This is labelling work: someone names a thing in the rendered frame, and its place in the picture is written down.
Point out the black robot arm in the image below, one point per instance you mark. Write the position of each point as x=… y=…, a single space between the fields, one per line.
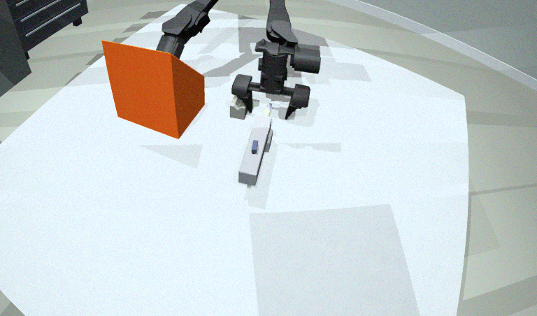
x=194 y=17

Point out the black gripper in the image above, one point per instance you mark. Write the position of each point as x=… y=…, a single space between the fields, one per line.
x=271 y=83

